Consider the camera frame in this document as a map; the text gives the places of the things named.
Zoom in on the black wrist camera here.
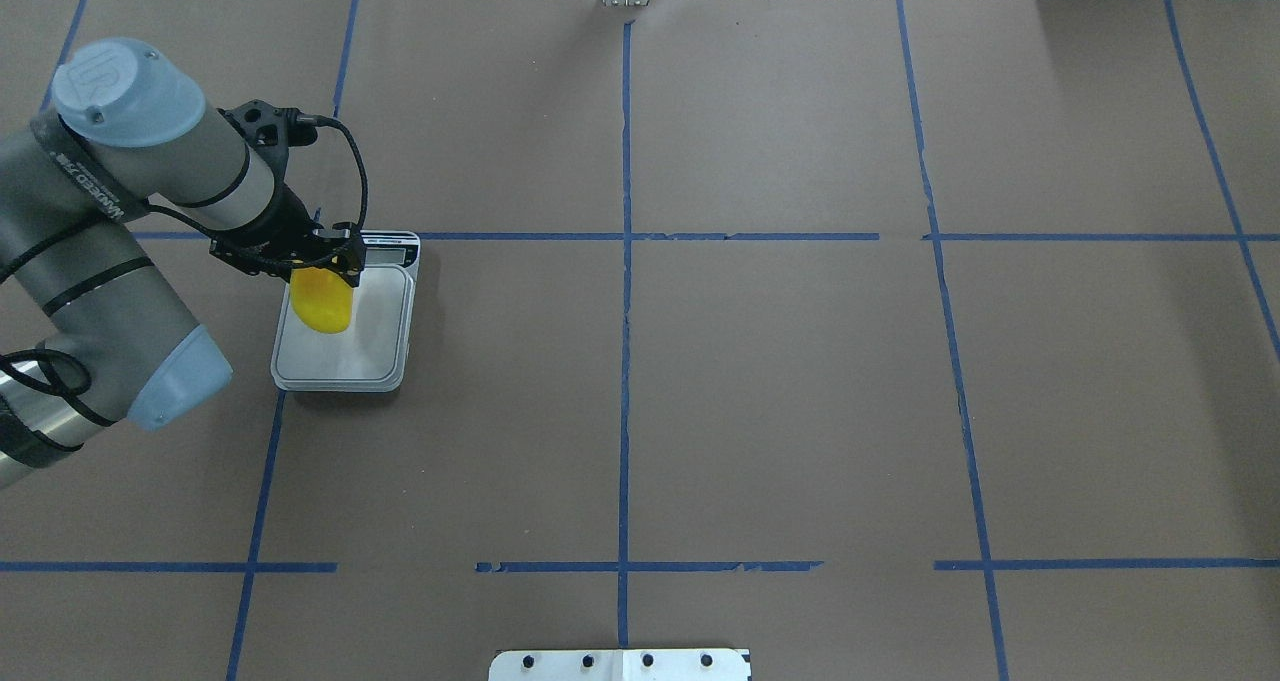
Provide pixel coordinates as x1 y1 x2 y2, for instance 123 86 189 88
218 99 317 178

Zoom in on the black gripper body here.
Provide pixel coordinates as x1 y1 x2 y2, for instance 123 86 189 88
209 186 330 280

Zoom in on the silver electronic kitchen scale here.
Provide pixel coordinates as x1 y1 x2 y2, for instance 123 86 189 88
270 230 420 393

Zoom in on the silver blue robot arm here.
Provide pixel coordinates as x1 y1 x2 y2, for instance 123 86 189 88
1 37 369 486

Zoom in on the white pedestal column with base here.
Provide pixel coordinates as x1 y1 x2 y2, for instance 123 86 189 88
486 648 753 680

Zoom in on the yellow mango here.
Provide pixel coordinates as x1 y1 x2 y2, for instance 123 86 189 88
288 268 355 334

